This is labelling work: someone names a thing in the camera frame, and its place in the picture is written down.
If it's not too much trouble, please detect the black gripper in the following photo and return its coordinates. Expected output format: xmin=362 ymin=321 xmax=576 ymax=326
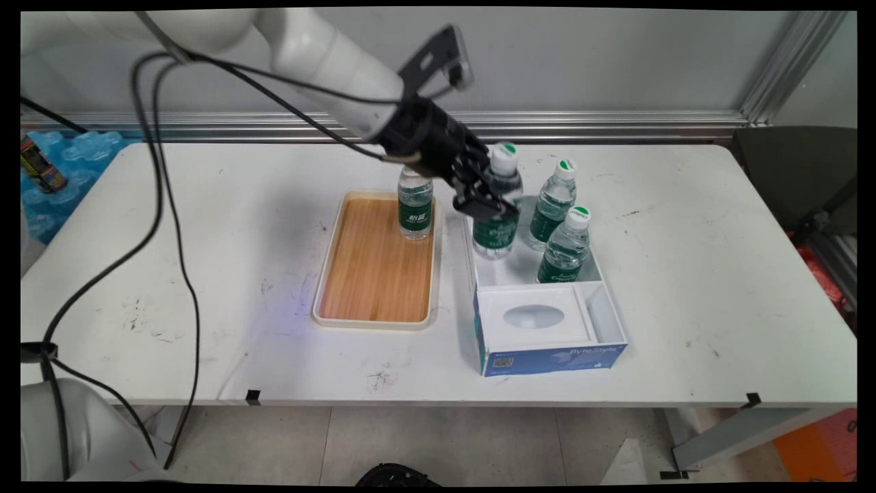
xmin=373 ymin=94 xmax=519 ymax=224

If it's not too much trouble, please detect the small green-label water bottle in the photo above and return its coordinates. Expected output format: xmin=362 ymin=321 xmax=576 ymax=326
xmin=537 ymin=205 xmax=592 ymax=284
xmin=472 ymin=142 xmax=525 ymax=260
xmin=398 ymin=166 xmax=435 ymax=241
xmin=528 ymin=158 xmax=579 ymax=251

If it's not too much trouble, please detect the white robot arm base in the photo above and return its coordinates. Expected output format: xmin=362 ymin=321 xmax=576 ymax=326
xmin=21 ymin=379 xmax=166 ymax=483

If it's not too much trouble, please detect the wooden tray with white rim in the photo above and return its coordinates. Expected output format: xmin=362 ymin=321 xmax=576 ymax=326
xmin=312 ymin=190 xmax=439 ymax=331

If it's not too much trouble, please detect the white and blue cardboard box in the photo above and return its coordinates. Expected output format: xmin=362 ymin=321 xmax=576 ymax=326
xmin=464 ymin=204 xmax=629 ymax=378

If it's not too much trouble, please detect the black floor equipment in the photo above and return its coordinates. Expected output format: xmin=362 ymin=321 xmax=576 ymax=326
xmin=355 ymin=463 xmax=442 ymax=487

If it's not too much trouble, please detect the red bag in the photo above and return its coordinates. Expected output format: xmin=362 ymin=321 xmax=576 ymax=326
xmin=787 ymin=231 xmax=856 ymax=323

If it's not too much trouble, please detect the grey table leg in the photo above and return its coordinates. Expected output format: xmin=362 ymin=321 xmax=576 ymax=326
xmin=659 ymin=407 xmax=834 ymax=481

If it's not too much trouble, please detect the blue wrapped water bottle pack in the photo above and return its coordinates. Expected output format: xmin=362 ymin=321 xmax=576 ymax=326
xmin=21 ymin=130 xmax=129 ymax=245

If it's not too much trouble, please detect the orange box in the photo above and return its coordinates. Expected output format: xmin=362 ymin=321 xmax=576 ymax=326
xmin=773 ymin=409 xmax=858 ymax=483

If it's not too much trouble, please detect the colourful drink can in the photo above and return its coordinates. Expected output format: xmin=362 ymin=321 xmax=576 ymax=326
xmin=21 ymin=134 xmax=68 ymax=194

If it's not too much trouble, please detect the horizontal aluminium frame rail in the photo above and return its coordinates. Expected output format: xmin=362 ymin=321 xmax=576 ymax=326
xmin=21 ymin=111 xmax=753 ymax=144

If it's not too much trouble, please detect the wrist camera with black bracket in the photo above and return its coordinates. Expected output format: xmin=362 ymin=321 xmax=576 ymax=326
xmin=397 ymin=24 xmax=475 ymax=94

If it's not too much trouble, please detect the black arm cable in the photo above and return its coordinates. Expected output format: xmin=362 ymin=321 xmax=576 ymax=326
xmin=21 ymin=51 xmax=406 ymax=480
xmin=151 ymin=58 xmax=411 ymax=470

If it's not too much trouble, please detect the upright aluminium frame post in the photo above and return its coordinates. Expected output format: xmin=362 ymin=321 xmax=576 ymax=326
xmin=739 ymin=10 xmax=851 ymax=128

